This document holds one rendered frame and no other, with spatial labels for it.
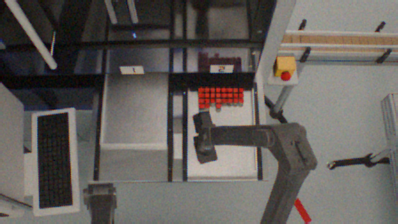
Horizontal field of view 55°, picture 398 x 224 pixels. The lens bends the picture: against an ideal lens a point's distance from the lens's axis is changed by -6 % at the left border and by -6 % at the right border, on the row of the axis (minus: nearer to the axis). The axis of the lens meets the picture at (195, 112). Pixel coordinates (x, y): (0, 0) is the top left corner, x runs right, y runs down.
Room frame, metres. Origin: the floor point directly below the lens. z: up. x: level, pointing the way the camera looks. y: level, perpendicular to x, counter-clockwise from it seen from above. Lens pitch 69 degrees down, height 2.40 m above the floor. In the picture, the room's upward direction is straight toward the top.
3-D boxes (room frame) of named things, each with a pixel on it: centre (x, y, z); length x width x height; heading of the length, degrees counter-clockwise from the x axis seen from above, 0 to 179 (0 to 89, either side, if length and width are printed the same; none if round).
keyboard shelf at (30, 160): (0.39, 0.63, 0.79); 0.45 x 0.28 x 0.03; 8
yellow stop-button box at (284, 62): (0.73, -0.35, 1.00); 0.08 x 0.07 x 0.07; 1
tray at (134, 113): (0.61, 0.24, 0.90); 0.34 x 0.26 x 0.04; 1
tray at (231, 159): (0.50, -0.10, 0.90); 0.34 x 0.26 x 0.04; 0
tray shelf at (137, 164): (0.54, 0.07, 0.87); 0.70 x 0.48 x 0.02; 91
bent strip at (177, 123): (0.46, 0.07, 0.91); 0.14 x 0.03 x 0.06; 1
